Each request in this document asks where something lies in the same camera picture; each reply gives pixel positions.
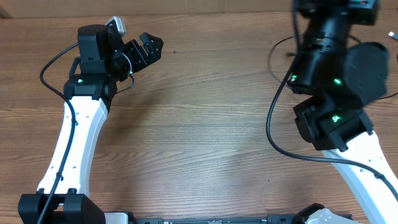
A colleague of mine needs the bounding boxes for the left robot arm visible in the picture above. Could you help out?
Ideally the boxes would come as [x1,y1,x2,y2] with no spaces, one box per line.
[17,17,164,223]

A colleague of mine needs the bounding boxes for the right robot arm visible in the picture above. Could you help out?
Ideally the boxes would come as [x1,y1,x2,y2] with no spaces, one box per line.
[288,1,397,223]

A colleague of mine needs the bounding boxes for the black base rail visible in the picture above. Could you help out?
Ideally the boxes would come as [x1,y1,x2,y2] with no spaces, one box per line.
[102,203,354,224]

